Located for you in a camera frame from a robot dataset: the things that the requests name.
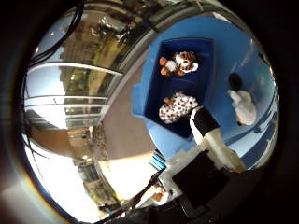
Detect white brown spotted plush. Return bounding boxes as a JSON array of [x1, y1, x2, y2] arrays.
[[158, 91, 200, 125]]

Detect brown white toy pile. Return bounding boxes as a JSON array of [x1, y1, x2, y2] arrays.
[[158, 50, 200, 77]]

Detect dark blue plastic container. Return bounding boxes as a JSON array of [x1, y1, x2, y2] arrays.
[[130, 36, 217, 140]]

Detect blue striped band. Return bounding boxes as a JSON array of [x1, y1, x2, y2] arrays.
[[149, 151, 168, 172]]

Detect white plush toy black head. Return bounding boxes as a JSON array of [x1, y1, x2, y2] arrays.
[[226, 72, 258, 127]]

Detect black cable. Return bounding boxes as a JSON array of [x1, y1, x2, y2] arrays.
[[29, 0, 86, 66]]

